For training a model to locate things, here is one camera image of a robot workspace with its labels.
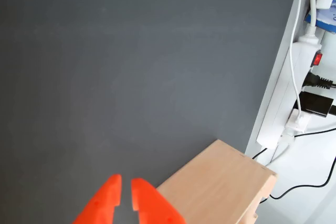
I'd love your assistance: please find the long thin black cable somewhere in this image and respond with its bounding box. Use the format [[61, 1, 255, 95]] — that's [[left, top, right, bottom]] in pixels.
[[251, 147, 336, 204]]

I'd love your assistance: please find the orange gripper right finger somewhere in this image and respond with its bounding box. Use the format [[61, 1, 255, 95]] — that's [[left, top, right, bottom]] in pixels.
[[131, 177, 186, 224]]

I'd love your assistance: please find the black power adapter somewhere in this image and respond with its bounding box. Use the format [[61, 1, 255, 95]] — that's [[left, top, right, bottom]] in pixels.
[[293, 91, 336, 119]]

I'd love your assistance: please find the white power strip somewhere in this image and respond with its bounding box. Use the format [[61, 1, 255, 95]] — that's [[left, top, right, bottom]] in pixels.
[[256, 34, 323, 149]]

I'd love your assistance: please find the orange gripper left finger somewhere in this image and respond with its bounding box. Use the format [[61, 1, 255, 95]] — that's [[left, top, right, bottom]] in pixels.
[[72, 174, 122, 224]]

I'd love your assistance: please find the white usb charger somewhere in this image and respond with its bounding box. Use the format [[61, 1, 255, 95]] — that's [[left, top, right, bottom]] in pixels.
[[285, 109, 312, 133]]

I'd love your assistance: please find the thin white cable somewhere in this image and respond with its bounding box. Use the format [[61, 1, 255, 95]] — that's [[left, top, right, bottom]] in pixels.
[[288, 0, 307, 127]]

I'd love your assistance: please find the blue and white package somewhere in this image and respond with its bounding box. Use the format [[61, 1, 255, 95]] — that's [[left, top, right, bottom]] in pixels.
[[304, 0, 336, 35]]

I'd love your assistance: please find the thin black adapter cable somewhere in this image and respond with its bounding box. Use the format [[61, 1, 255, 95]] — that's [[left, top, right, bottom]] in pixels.
[[293, 127, 336, 138]]

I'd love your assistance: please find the dark grey mat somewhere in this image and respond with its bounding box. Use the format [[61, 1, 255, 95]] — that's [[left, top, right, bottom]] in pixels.
[[0, 0, 302, 224]]

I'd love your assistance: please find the wooden box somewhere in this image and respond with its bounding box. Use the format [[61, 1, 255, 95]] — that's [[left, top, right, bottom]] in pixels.
[[156, 139, 278, 224]]

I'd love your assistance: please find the black plug with cable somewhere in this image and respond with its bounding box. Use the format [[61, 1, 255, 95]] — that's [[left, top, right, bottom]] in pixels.
[[303, 73, 336, 90]]

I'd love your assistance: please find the thick white power cable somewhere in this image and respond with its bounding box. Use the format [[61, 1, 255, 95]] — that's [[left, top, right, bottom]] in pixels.
[[309, 0, 320, 37]]

